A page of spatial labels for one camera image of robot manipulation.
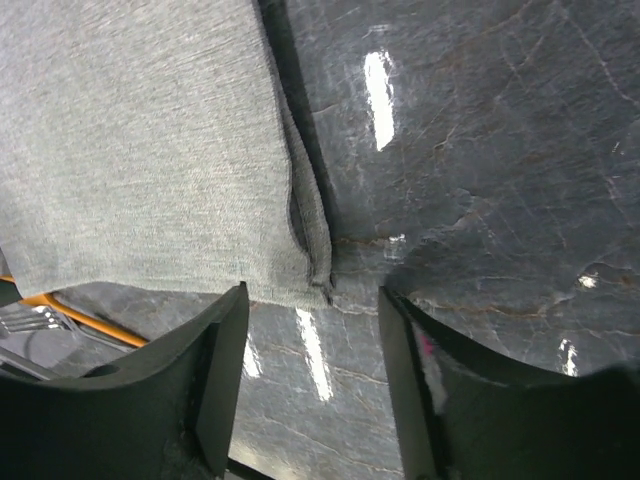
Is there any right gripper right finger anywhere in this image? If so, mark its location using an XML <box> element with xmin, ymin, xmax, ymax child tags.
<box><xmin>378</xmin><ymin>288</ymin><xmax>639</xmax><ymax>479</ymax></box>

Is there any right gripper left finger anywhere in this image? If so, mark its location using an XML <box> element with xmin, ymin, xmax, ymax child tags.
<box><xmin>1</xmin><ymin>284</ymin><xmax>250</xmax><ymax>479</ymax></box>

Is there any grey cloth napkin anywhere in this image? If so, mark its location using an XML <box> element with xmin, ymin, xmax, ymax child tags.
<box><xmin>1</xmin><ymin>1</ymin><xmax>331</xmax><ymax>309</ymax></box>

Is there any orange plastic spoon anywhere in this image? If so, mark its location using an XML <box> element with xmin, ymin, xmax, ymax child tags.
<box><xmin>19</xmin><ymin>293</ymin><xmax>148</xmax><ymax>348</ymax></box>

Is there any clear-handled metal fork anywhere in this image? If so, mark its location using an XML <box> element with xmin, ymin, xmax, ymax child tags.
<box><xmin>1</xmin><ymin>304</ymin><xmax>133</xmax><ymax>381</ymax></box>

